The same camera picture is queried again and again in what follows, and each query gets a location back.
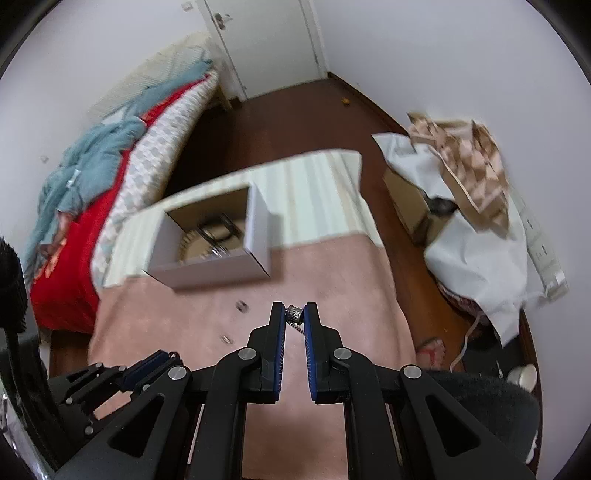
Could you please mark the pink suede mat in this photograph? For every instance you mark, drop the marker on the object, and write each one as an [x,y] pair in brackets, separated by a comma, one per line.
[349,278]

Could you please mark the white cup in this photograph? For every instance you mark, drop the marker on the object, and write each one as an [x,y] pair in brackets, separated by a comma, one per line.
[526,377]

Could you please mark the striped cream cloth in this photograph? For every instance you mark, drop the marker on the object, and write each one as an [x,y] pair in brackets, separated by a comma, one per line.
[312,196]

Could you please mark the brown checkered scarf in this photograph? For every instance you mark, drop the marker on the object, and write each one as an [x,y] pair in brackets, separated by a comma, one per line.
[471,166]

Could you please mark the red blanket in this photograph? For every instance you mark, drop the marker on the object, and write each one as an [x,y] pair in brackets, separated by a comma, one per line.
[62,293]

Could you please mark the brown cardboard box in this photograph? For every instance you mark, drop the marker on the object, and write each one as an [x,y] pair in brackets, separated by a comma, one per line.
[423,218]

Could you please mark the black wristband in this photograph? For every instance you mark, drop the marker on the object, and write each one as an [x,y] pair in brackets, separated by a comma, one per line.
[218,229]

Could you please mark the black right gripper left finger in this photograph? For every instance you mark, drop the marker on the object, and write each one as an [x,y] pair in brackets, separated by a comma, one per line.
[190,424]

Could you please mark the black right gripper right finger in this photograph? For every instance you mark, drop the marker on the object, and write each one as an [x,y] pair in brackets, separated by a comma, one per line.
[400,424]

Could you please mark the white cardboard box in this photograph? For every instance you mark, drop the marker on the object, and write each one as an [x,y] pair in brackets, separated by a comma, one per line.
[181,259]

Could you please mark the teal quilt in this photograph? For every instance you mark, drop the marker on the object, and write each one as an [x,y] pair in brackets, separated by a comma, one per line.
[90,165]

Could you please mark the striped pillow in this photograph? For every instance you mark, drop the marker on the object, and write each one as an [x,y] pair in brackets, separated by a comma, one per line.
[164,65]

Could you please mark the dark grey fluffy rug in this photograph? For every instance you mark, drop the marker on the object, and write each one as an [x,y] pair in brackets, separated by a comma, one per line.
[508,411]

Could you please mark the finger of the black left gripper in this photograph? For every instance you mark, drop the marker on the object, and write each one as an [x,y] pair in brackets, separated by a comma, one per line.
[146,371]

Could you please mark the white door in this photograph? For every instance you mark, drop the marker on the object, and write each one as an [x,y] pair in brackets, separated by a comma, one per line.
[267,45]

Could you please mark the diamond pattern mattress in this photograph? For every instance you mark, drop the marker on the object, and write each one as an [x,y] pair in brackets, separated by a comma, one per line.
[170,111]

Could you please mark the white power strip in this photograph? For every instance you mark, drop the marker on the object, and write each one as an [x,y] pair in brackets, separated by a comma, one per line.
[541,253]

